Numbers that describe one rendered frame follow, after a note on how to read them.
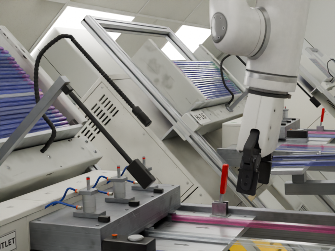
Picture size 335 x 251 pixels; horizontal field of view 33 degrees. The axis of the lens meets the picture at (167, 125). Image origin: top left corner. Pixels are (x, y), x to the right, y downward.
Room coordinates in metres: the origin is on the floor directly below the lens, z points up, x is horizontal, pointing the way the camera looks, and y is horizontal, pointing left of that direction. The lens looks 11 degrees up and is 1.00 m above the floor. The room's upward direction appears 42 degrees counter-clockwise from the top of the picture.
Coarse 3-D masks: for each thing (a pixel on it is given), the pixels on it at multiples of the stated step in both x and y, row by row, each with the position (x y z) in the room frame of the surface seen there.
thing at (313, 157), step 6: (276, 156) 1.46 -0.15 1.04; (282, 156) 1.45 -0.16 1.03; (288, 156) 1.45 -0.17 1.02; (294, 156) 1.45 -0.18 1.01; (300, 156) 1.44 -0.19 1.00; (306, 156) 1.44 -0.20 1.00; (312, 156) 1.43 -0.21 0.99; (318, 156) 1.43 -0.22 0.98; (324, 156) 1.43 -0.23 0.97; (330, 156) 1.42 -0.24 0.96
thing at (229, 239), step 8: (152, 232) 1.04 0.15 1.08; (160, 232) 1.03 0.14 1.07; (168, 232) 1.03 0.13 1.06; (176, 232) 1.03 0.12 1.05; (184, 232) 1.03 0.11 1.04; (200, 240) 1.02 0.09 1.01; (208, 240) 1.01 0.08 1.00; (216, 240) 1.01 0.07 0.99; (224, 240) 1.00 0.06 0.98; (232, 240) 1.00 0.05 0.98; (240, 240) 1.00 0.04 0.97; (248, 240) 0.99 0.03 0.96; (256, 240) 0.99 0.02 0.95; (264, 240) 0.99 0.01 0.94; (272, 240) 0.99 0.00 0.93; (280, 240) 0.99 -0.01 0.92; (280, 248) 0.98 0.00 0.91; (288, 248) 0.98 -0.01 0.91; (296, 248) 0.97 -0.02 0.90; (304, 248) 0.97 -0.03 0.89; (312, 248) 0.97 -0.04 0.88; (320, 248) 0.96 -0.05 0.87; (328, 248) 0.96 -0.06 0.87
